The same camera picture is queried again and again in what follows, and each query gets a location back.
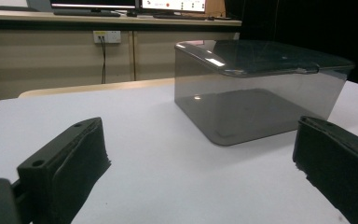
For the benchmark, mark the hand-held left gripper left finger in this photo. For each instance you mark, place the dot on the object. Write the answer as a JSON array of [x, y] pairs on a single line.
[[62, 168]]

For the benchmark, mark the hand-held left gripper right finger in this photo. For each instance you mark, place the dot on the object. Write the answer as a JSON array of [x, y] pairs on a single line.
[[338, 168]]

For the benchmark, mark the smoky transparent plastic box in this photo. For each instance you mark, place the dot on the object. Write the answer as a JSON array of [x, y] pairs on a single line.
[[245, 105]]

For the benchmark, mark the smoky transparent box lid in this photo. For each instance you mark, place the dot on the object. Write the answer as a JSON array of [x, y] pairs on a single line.
[[261, 56]]

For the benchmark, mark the black curtain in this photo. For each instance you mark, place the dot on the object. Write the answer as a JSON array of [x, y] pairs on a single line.
[[307, 21]]

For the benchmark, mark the black keyboard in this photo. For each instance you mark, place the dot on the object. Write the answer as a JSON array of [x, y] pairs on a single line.
[[87, 13], [180, 16]]

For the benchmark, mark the computer monitor dark screen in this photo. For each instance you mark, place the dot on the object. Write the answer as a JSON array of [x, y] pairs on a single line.
[[93, 3]]

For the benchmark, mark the black computer mouse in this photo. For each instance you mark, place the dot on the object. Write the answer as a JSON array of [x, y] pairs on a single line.
[[132, 13]]

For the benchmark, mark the computer monitor bright screen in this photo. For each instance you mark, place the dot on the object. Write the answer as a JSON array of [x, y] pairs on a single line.
[[174, 4]]

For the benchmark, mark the brown cardboard box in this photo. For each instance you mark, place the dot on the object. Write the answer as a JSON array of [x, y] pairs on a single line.
[[215, 7]]

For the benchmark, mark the white wall socket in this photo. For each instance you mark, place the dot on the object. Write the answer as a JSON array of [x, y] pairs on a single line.
[[107, 36]]

